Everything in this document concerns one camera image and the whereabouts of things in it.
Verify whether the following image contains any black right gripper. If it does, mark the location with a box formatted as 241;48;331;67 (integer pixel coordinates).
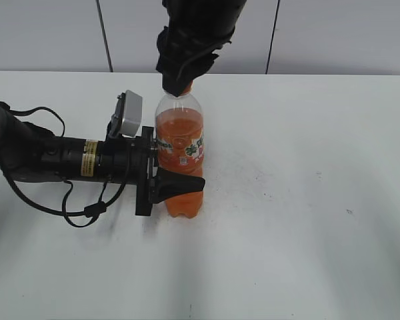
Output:
156;26;232;97

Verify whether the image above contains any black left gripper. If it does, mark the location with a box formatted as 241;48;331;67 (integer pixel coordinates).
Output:
103;126;205;216

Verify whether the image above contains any orange bottle cap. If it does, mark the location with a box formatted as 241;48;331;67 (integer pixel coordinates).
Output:
181;81;193;95

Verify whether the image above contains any orange soda plastic bottle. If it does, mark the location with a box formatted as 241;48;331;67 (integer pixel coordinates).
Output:
155;81;207;219

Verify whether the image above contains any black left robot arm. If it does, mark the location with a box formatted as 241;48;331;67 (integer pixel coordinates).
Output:
0;95;205;218

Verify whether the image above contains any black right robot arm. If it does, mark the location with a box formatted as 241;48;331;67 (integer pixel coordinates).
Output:
156;0;246;97

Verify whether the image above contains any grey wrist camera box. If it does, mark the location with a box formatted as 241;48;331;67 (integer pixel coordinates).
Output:
107;90;143;139

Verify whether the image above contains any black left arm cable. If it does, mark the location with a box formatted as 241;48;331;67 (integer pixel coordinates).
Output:
0;106;127;228

